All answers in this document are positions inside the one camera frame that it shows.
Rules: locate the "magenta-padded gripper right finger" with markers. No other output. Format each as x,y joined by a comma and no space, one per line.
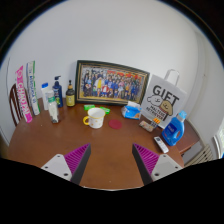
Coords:
146,160

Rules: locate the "brown yellow-labelled pump bottle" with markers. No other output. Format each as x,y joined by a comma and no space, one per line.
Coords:
70,97

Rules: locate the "blue detergent bottle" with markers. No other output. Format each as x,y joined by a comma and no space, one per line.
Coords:
173,130

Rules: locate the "colourful puzzle cube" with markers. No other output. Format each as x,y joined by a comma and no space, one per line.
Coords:
156,122

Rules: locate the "green soap packet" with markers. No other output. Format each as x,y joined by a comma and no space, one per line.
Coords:
106,110
89,107

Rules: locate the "blue tissue pack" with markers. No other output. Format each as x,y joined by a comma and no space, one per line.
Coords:
131,111

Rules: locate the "white blue-capped lotion bottle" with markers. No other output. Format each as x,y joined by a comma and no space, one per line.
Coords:
44,96

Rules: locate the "flat round red coaster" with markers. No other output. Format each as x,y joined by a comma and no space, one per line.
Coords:
115,124

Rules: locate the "white wall radiator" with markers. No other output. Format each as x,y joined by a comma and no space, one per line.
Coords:
200,156

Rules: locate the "green white shuttlecock tube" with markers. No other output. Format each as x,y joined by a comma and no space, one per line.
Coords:
32,90

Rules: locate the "framed group picture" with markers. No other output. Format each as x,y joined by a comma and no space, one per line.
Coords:
111,83

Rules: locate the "clear green-labelled drink bottle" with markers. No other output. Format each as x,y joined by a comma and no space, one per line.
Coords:
53,108

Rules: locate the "pink shuttlecock tube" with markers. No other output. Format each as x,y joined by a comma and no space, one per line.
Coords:
24,96

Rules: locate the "white printed tote bag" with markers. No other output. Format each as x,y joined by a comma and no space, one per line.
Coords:
163,100

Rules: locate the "dark blue pump bottle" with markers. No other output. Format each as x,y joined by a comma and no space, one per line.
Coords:
58,93

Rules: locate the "white yellow-rimmed enamel mug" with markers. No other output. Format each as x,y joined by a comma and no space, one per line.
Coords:
96,118

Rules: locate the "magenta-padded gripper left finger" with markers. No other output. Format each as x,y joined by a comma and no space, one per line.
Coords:
77,159

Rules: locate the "white remote control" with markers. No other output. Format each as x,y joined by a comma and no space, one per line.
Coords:
161,144

